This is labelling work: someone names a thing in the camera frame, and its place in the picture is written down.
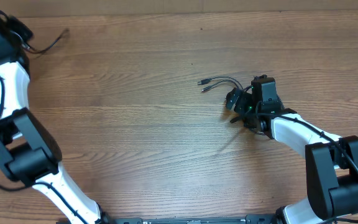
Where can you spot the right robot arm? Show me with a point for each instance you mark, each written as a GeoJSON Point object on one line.
{"type": "Point", "coordinates": [331, 161]}

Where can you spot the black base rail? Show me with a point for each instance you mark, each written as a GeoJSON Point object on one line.
{"type": "Point", "coordinates": [248, 219]}

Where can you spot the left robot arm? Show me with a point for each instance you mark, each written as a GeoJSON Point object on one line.
{"type": "Point", "coordinates": [29, 155]}

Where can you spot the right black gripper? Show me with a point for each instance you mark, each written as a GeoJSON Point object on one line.
{"type": "Point", "coordinates": [243, 102]}

